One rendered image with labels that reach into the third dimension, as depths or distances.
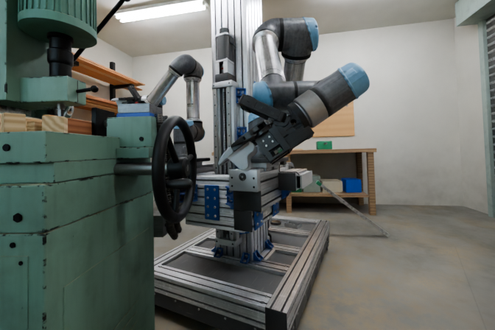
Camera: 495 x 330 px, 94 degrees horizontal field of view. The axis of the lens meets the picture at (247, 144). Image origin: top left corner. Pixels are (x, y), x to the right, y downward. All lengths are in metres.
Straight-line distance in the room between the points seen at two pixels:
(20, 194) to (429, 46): 4.56
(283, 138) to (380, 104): 3.66
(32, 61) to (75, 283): 0.62
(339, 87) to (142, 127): 0.53
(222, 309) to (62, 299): 0.75
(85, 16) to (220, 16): 0.93
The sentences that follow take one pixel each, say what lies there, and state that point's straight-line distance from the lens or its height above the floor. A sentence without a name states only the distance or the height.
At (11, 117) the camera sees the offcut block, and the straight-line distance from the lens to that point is 0.67.
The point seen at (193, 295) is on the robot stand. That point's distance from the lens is 1.32.
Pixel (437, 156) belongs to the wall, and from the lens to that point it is 4.34.
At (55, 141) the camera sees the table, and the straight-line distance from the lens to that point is 0.59.
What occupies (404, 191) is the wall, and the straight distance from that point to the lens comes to 4.20.
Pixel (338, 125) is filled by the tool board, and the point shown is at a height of 1.22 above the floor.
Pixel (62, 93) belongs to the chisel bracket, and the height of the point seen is 1.02.
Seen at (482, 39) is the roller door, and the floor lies 2.12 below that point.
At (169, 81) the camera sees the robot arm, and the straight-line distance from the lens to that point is 1.51.
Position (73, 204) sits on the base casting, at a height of 0.75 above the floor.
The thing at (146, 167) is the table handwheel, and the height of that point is 0.81.
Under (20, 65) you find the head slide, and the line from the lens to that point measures 0.92.
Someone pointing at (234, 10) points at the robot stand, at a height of 1.71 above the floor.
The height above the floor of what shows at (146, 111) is 0.97.
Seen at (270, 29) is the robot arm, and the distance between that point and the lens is 0.89.
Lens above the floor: 0.85
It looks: 2 degrees up
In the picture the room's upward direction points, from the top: 1 degrees counter-clockwise
